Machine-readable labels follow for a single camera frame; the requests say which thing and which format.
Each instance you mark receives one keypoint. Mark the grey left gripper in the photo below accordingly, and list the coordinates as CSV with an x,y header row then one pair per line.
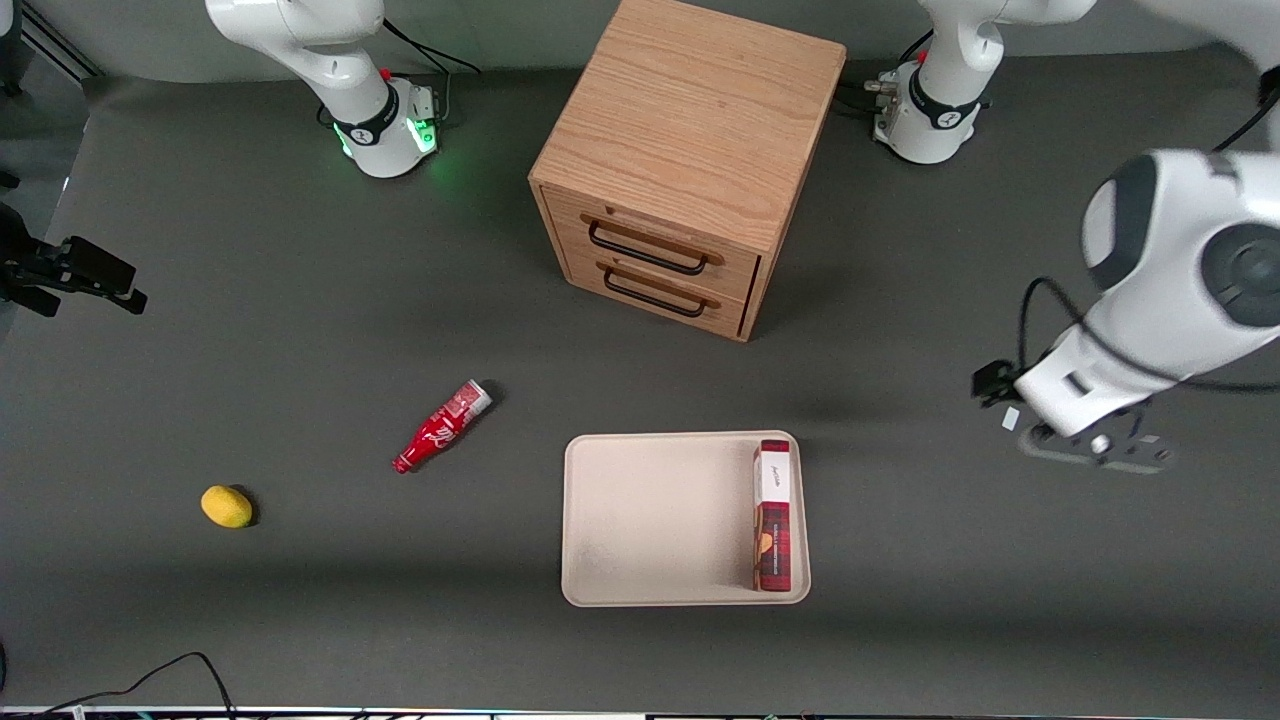
x,y
991,381

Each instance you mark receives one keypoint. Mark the aluminium frame rail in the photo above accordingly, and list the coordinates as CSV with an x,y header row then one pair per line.
x,y
60,42

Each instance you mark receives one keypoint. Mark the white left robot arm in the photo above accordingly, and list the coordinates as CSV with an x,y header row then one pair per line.
x,y
1170,250

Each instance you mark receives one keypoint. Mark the wooden drawer front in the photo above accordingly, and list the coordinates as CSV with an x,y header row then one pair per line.
x,y
740,270
585,268

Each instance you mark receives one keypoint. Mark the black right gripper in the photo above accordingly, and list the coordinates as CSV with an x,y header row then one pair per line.
x,y
38,270

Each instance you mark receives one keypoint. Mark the red cola bottle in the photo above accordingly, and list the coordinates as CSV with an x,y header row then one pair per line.
x,y
440,430

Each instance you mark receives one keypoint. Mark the red cookie box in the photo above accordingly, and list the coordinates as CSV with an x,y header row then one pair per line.
x,y
773,540

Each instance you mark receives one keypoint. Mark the yellow lemon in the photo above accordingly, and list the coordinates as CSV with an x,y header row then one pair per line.
x,y
226,506

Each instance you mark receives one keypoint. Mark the wooden drawer cabinet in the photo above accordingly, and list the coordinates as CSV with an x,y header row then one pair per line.
x,y
690,110

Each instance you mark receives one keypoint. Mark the beige rectangular tray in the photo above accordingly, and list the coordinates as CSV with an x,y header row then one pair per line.
x,y
660,520

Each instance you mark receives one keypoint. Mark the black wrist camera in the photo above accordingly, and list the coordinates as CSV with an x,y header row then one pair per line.
x,y
993,383

